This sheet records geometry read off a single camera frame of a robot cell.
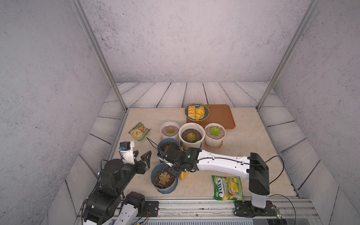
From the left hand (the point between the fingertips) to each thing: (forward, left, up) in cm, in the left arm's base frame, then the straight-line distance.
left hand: (147, 152), depth 64 cm
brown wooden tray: (+48, -51, -28) cm, 76 cm away
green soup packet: (+31, +16, -27) cm, 44 cm away
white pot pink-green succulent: (+25, -8, -17) cm, 31 cm away
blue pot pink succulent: (-6, -5, -21) cm, 22 cm away
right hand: (-1, -10, -16) cm, 19 cm away
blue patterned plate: (+44, -34, -26) cm, 62 cm away
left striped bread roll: (+47, -24, -22) cm, 57 cm away
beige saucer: (+17, -37, -27) cm, 49 cm away
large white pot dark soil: (+20, -22, -17) cm, 34 cm away
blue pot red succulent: (+16, -6, -18) cm, 25 cm away
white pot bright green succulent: (+21, -37, -17) cm, 46 cm away
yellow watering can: (-4, -17, -19) cm, 25 cm away
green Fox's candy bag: (-9, -41, -26) cm, 49 cm away
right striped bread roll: (+46, -30, -22) cm, 59 cm away
